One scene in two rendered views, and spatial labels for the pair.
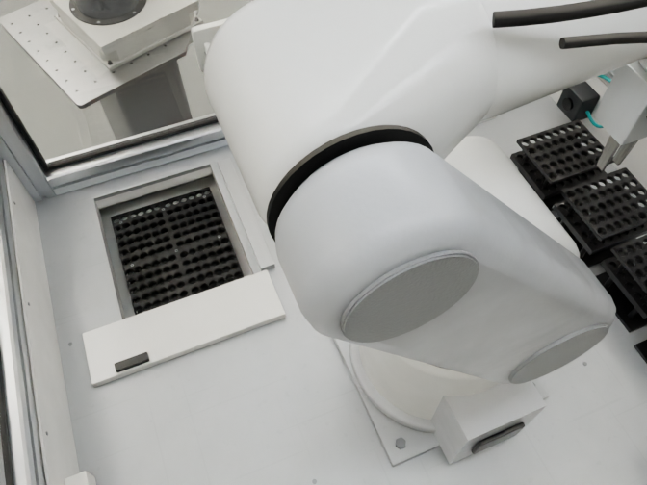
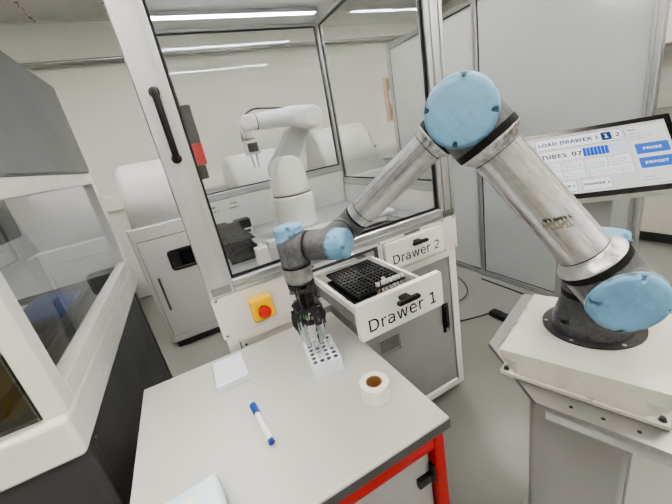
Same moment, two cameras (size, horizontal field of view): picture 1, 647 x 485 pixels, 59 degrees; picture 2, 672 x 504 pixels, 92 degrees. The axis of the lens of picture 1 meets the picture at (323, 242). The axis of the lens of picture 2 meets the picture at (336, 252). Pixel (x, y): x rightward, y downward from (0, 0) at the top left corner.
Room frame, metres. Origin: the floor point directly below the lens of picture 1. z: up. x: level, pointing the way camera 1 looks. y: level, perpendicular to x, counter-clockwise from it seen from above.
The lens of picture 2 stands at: (1.91, -0.02, 1.34)
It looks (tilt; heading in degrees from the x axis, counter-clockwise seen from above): 19 degrees down; 179
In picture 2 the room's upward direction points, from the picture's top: 11 degrees counter-clockwise
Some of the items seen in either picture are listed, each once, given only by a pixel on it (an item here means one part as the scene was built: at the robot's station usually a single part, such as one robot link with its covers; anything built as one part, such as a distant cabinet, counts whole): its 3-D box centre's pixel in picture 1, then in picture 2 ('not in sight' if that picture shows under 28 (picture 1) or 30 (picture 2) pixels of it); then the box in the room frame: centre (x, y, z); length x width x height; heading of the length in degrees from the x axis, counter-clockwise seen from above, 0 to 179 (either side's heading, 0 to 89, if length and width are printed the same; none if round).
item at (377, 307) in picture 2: not in sight; (401, 304); (1.12, 0.15, 0.87); 0.29 x 0.02 x 0.11; 112
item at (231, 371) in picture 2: not in sight; (230, 370); (1.11, -0.38, 0.77); 0.13 x 0.09 x 0.02; 22
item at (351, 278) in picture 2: not in sight; (364, 284); (0.93, 0.07, 0.87); 0.22 x 0.18 x 0.06; 22
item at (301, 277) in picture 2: not in sight; (299, 273); (1.13, -0.11, 1.03); 0.08 x 0.08 x 0.05
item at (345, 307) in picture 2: not in sight; (363, 284); (0.92, 0.07, 0.86); 0.40 x 0.26 x 0.06; 22
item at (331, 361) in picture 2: not in sight; (322, 354); (1.14, -0.10, 0.78); 0.12 x 0.08 x 0.04; 12
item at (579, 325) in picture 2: not in sight; (591, 305); (1.31, 0.53, 0.88); 0.15 x 0.15 x 0.10
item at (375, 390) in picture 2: not in sight; (375, 388); (1.30, 0.02, 0.78); 0.07 x 0.07 x 0.04
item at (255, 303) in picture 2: not in sight; (261, 307); (0.96, -0.27, 0.88); 0.07 x 0.05 x 0.07; 112
